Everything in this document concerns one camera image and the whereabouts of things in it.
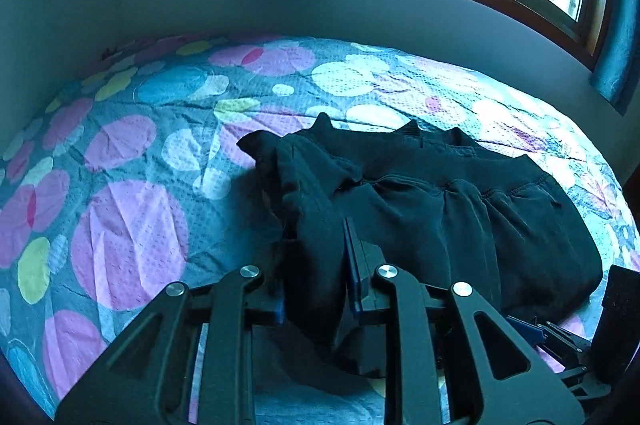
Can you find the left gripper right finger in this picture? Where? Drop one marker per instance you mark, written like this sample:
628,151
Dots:
363,260

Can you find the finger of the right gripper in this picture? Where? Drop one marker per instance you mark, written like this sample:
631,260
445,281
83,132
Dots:
532,333

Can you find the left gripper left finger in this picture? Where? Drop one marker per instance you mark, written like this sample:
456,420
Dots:
276,288

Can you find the black sweatshirt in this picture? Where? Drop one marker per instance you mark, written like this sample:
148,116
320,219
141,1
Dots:
438,205

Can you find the polka dot bed sheet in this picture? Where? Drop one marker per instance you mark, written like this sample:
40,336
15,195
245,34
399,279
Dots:
135,247

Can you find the blue curtain right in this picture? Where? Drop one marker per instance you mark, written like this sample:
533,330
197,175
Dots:
616,74

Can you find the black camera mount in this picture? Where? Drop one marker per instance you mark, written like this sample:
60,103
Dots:
617,336

